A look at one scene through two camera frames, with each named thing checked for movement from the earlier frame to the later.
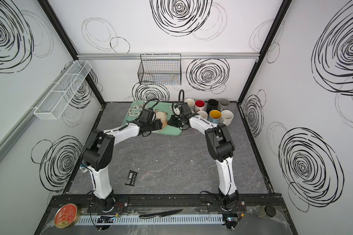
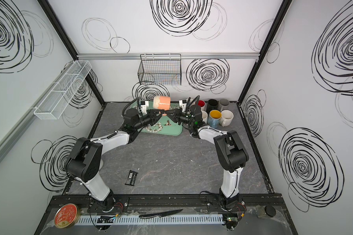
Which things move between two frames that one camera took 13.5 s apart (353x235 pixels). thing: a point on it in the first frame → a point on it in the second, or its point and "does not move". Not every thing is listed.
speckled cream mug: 227,115 does not move
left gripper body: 154,126 → 147,120
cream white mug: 200,105 does not move
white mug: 203,114 does not move
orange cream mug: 163,116 → 162,103
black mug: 212,104 does not move
